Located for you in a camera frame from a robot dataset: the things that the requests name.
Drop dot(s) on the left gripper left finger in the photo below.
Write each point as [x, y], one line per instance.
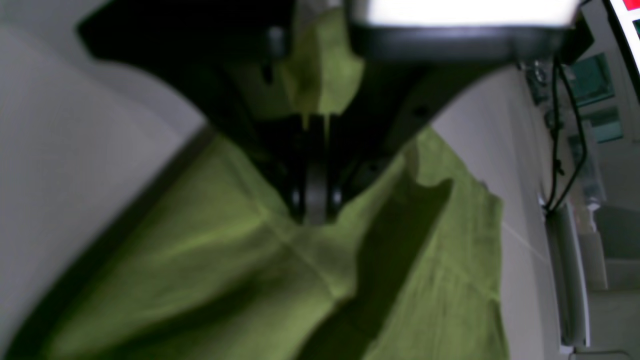
[223, 57]

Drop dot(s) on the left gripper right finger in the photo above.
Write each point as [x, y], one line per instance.
[410, 75]

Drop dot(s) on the green T-shirt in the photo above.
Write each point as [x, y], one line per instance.
[208, 264]

